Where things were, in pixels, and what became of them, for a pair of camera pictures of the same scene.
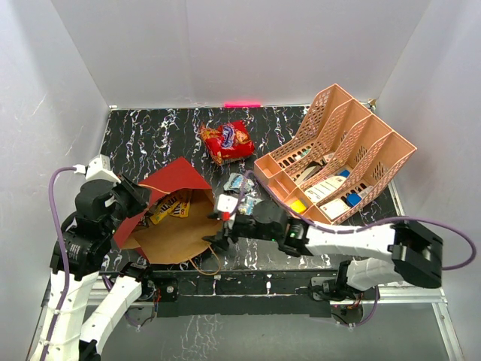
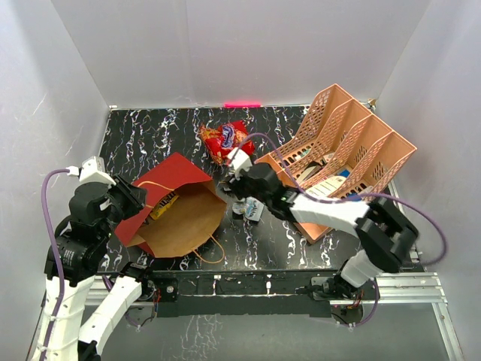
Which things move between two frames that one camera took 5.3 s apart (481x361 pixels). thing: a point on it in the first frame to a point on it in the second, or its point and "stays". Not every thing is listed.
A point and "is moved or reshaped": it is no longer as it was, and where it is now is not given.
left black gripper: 140,195 stays
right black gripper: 219,238 to 237,186
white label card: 322,189 stays
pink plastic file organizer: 335,157 stays
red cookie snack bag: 228,141 stays
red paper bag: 175,225 is moved or reshaped
